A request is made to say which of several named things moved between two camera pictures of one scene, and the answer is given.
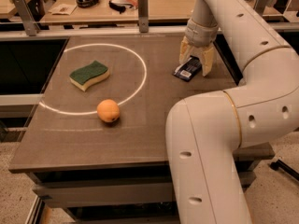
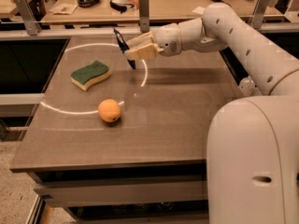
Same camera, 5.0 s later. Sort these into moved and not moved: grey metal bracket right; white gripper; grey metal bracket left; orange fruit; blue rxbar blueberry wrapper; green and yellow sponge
Moved: blue rxbar blueberry wrapper; white gripper
Not moved: orange fruit; green and yellow sponge; grey metal bracket left; grey metal bracket right
